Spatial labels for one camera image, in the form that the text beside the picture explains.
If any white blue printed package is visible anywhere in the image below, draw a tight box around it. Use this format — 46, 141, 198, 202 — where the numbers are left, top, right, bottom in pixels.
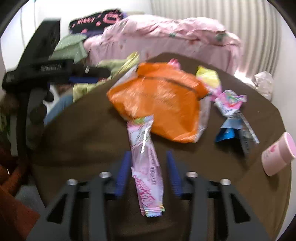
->
215, 112, 260, 156

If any black hello kitty pillow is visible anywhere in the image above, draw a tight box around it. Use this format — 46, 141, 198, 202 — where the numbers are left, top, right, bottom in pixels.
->
69, 9, 126, 36

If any green checked cloth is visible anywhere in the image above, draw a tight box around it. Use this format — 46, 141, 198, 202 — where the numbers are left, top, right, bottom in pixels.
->
49, 34, 88, 64

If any yellow plastic trash bag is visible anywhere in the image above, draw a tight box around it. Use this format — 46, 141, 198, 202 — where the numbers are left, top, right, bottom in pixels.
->
71, 52, 140, 102

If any pink floral duvet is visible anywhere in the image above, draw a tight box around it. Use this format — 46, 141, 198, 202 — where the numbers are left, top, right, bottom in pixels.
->
102, 15, 241, 47

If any pink toy figure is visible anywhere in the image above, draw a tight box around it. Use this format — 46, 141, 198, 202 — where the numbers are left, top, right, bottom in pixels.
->
168, 59, 181, 70

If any pink cylindrical cup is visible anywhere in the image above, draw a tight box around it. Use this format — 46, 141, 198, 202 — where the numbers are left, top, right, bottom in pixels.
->
261, 132, 295, 177

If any pink yellow snack packet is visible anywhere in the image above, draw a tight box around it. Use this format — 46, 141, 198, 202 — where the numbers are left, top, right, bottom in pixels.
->
196, 65, 222, 102

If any pink long snack wrapper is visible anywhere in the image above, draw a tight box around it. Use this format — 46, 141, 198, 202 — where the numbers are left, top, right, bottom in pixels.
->
127, 115, 165, 217

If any orange plastic bag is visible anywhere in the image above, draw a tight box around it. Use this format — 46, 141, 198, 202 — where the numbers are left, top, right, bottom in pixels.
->
107, 62, 210, 143

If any pink colourful candy wrapper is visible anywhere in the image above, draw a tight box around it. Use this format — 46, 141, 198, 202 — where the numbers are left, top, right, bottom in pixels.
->
214, 89, 247, 118

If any blue jeans leg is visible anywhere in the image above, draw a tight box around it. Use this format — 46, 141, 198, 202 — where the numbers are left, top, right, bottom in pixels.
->
44, 94, 73, 125

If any striped beige curtain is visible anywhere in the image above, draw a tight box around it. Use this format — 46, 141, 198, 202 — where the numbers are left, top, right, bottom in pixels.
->
151, 0, 281, 78

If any white plastic bag on floor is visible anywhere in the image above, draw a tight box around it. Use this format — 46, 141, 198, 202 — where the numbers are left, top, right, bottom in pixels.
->
253, 71, 273, 101

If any pink bed with sheet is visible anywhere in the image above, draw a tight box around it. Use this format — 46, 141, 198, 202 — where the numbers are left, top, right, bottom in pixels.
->
83, 32, 243, 76

